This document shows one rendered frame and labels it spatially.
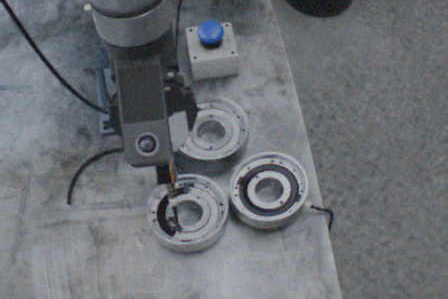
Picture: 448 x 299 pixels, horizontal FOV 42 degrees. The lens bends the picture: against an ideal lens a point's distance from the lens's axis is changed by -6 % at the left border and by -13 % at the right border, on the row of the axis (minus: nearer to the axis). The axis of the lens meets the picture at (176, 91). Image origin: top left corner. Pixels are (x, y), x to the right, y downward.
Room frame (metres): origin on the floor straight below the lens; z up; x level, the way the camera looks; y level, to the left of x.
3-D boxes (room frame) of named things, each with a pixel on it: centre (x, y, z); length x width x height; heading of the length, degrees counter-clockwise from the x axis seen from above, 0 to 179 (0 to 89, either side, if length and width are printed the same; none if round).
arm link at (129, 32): (0.43, 0.03, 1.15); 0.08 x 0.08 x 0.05
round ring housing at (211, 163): (0.50, -0.04, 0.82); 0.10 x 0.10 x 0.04
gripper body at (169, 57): (0.44, 0.03, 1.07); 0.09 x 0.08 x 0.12; 0
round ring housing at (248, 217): (0.39, -0.10, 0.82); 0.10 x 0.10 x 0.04
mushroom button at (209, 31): (0.65, -0.06, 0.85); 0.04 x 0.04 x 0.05
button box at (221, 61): (0.65, -0.06, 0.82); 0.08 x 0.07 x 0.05; 178
